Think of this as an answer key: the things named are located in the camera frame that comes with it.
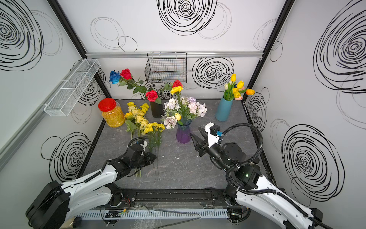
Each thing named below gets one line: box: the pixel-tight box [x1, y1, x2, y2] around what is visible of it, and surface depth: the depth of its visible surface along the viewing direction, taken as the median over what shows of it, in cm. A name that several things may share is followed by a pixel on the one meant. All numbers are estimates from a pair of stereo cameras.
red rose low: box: [145, 90, 159, 103], surface depth 71 cm
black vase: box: [150, 100, 165, 119], surface depth 107 cm
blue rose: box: [109, 70, 122, 85], surface depth 74 cm
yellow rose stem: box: [127, 105, 150, 137], surface depth 101 cm
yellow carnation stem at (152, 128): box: [147, 122, 159, 153], surface depth 96 cm
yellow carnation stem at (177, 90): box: [170, 85, 184, 102], surface depth 76 cm
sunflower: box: [124, 112, 138, 133], surface depth 102 cm
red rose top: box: [119, 68, 147, 94], surface depth 78 cm
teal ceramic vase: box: [215, 95, 234, 122], surface depth 99 cm
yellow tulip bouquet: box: [223, 73, 255, 102], surface depth 84 cm
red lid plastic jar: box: [98, 97, 126, 128], surface depth 98 cm
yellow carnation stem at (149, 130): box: [143, 124, 155, 150], surface depth 98 cm
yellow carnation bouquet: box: [160, 95, 208, 130], surface depth 78 cm
